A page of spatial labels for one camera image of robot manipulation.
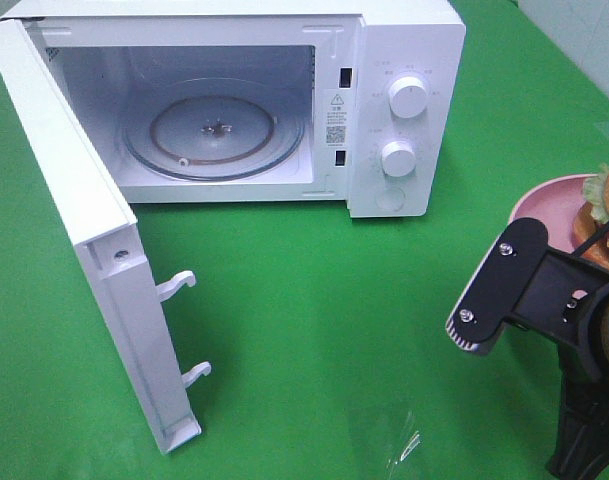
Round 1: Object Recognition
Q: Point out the burger with lettuce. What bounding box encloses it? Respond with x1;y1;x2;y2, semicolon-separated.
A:
572;165;609;270

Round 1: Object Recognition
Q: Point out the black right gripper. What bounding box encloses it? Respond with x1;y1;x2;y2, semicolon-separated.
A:
547;283;609;480

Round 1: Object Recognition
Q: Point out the pink round plate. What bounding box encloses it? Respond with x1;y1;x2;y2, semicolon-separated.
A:
507;172;609;257

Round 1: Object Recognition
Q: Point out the lower white timer knob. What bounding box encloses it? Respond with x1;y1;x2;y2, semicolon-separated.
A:
381;141;417;178

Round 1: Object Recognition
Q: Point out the round white door button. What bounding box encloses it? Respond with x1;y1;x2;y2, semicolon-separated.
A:
375;188;406;212

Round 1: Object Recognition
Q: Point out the glass microwave turntable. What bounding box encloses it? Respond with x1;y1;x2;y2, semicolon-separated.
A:
123;78;312;182

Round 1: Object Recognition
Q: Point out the white microwave door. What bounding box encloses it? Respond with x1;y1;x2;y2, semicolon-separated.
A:
0;20;211;453

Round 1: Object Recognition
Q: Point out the upper white power knob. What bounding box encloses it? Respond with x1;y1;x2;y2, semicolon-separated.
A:
387;74;429;119

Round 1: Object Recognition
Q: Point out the white microwave oven body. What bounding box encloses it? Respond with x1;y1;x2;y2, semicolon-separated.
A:
0;1;466;218

